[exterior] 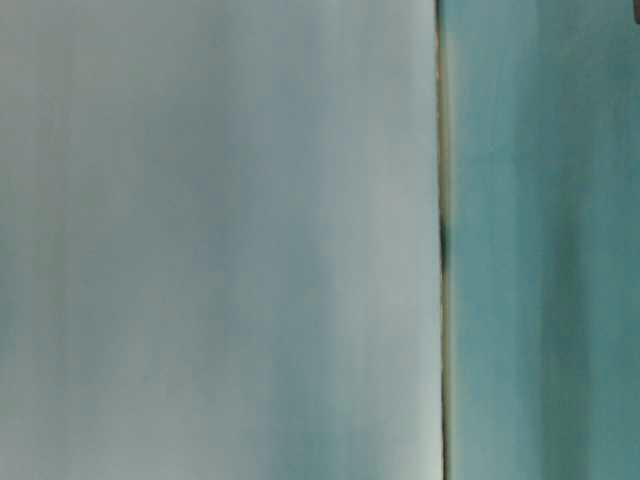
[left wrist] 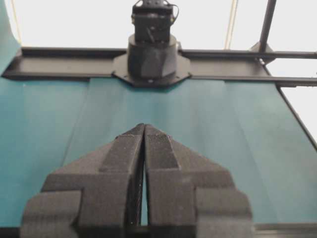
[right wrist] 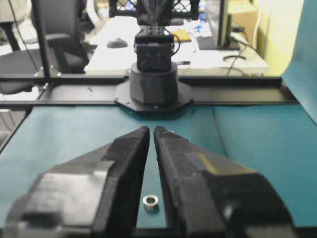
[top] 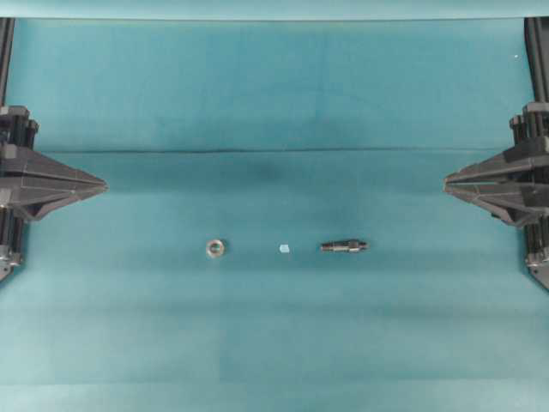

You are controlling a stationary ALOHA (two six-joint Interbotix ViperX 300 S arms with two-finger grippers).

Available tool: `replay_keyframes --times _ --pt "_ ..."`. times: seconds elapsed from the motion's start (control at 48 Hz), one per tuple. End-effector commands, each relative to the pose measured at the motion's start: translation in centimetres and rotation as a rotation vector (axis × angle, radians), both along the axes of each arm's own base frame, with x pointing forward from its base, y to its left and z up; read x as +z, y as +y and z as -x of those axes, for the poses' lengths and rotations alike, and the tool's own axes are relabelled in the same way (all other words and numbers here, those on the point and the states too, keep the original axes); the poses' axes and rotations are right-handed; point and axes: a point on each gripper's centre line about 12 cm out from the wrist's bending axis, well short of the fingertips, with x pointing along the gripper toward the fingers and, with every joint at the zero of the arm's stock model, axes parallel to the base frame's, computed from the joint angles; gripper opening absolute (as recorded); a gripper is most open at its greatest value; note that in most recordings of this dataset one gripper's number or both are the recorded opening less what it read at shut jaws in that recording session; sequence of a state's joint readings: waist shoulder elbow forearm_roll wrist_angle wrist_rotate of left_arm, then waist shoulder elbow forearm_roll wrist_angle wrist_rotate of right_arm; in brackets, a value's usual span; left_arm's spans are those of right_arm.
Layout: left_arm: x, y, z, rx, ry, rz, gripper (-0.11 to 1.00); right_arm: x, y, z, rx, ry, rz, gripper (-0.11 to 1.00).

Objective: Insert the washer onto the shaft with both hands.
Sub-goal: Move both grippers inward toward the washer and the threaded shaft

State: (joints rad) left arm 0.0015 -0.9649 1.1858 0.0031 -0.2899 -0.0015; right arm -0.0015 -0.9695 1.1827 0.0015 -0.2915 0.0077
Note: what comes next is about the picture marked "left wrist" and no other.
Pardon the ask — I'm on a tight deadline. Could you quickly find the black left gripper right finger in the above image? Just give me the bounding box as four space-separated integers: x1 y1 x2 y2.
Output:
144 124 254 238

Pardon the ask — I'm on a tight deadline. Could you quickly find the black aluminium frame rail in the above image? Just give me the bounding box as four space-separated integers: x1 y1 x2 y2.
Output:
2 47 317 88

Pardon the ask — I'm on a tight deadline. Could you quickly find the black frame upright post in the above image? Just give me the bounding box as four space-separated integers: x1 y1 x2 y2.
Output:
250 0 276 53

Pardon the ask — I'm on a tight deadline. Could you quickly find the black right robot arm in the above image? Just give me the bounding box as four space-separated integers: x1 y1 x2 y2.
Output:
113 0 191 88

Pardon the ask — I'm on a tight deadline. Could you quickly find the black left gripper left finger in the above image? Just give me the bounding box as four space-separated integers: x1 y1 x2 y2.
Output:
20 124 144 238

